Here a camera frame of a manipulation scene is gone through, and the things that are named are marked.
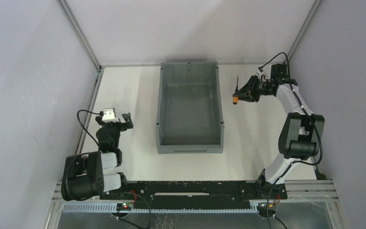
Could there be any black cable at front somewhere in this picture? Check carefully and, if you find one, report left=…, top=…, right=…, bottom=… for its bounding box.
left=110, top=192, right=152, bottom=229

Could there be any left aluminium frame profile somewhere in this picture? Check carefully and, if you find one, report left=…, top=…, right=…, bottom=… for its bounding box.
left=56, top=0, right=103, bottom=155

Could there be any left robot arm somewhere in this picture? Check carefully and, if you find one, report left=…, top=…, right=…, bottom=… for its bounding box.
left=61, top=109, right=133, bottom=201

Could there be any orange handled screwdriver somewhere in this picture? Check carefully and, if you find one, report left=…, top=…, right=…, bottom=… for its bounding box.
left=232, top=76, right=239, bottom=105

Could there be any small circuit board with leds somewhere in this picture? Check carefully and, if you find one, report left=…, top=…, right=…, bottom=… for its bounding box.
left=116, top=203, right=133, bottom=211

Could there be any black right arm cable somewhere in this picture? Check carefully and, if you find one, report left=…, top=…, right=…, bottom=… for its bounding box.
left=257, top=52, right=324, bottom=229

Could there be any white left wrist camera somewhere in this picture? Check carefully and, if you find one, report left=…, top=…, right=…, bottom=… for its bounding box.
left=101, top=108, right=120, bottom=123

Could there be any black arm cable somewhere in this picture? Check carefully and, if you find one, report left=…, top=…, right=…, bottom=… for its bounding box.
left=257, top=52, right=324, bottom=229
left=76, top=109, right=105, bottom=149

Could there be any grey slotted cable duct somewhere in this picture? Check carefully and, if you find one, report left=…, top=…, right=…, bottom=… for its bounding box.
left=62, top=202, right=266, bottom=213

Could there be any grey plastic storage bin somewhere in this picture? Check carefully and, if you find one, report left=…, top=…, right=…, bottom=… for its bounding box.
left=155, top=62, right=224, bottom=154

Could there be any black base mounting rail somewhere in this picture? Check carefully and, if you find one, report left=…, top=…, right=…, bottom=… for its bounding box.
left=100, top=181, right=288, bottom=210

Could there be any aluminium frame front rail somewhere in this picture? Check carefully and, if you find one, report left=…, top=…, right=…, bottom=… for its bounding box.
left=52, top=180, right=338, bottom=213

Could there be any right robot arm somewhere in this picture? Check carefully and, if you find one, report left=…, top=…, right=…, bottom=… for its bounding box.
left=233, top=75, right=325, bottom=199

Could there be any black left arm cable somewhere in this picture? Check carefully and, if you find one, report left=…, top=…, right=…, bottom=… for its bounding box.
left=76, top=109, right=105, bottom=149

